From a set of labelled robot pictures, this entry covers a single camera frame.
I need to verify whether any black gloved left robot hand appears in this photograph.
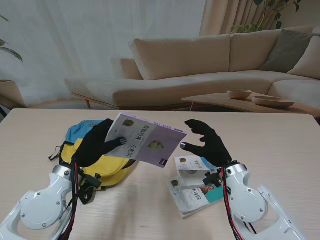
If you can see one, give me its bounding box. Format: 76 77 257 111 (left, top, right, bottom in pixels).
74 118 129 173

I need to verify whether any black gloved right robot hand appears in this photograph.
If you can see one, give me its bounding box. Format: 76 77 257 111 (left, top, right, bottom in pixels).
180 119 233 168

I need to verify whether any white and blue cover book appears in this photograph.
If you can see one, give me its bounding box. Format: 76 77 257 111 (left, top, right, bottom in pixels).
174 154 223 188

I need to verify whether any yellow and blue school bag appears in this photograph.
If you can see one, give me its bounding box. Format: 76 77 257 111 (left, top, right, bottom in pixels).
48 119 137 193

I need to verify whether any purple cover book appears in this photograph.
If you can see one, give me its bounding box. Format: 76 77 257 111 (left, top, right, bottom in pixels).
104 111 188 170

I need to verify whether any wooden coffee table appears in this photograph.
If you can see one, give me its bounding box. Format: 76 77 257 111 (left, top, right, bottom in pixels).
181 91 320 120

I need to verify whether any small wooden bowl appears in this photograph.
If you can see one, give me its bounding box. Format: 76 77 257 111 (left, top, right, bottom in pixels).
226 89 253 100

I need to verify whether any white and teal cover book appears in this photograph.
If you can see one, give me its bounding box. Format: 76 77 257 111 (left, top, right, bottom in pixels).
167 178 225 220

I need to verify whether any beige sectional sofa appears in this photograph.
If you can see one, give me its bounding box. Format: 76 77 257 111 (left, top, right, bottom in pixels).
64 24 320 111

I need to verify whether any wide shallow wooden bowl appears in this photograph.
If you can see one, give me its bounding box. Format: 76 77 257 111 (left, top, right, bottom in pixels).
251 96 296 108

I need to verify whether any beige plant pot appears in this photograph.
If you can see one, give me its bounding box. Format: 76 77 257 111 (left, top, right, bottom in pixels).
0 79 26 109

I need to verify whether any sheer white curtain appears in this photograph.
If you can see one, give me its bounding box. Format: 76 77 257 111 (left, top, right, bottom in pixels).
0 0 208 108

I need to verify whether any grey sofa cushion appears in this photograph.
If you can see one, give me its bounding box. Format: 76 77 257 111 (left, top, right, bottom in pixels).
258 29 320 74

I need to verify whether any tall green leafy plant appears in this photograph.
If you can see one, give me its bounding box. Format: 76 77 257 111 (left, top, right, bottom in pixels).
229 0 303 35

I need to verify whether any green plant with long leaves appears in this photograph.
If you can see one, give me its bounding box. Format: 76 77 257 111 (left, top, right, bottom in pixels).
0 13 24 62

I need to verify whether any beige sofa cushion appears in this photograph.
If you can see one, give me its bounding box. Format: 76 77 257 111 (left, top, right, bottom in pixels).
286 35 320 81

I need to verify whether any beige pleated curtain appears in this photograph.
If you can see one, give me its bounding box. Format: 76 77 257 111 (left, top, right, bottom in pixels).
199 0 283 37

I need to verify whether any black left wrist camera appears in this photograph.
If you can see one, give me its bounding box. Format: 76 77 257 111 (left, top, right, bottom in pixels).
79 172 103 206

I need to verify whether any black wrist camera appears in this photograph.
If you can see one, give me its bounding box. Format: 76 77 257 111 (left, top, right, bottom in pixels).
202 172 224 190
79 172 103 206

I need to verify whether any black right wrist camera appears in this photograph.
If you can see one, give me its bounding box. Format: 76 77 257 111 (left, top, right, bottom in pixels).
202 172 224 190

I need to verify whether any red and black left arm cable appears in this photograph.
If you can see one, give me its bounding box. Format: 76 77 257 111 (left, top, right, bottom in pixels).
58 159 85 240

